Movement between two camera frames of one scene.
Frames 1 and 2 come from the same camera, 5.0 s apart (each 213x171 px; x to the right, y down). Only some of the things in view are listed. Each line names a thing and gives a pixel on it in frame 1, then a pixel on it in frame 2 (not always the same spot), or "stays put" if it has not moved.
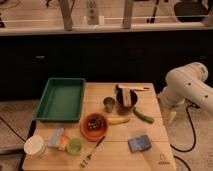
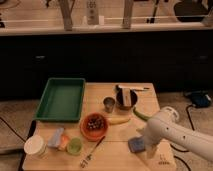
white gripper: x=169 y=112 → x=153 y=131
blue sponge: x=139 y=144 stays put
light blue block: x=54 y=143 stays put
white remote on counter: x=92 y=12 stays put
